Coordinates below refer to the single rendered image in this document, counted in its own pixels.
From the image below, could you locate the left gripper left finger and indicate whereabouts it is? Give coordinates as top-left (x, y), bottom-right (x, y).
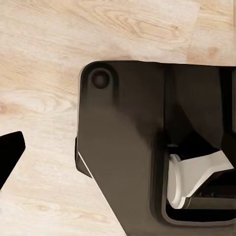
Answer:
top-left (0, 131), bottom-right (26, 190)

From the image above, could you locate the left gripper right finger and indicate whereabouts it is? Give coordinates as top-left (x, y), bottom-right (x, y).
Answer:
top-left (220, 131), bottom-right (236, 169)

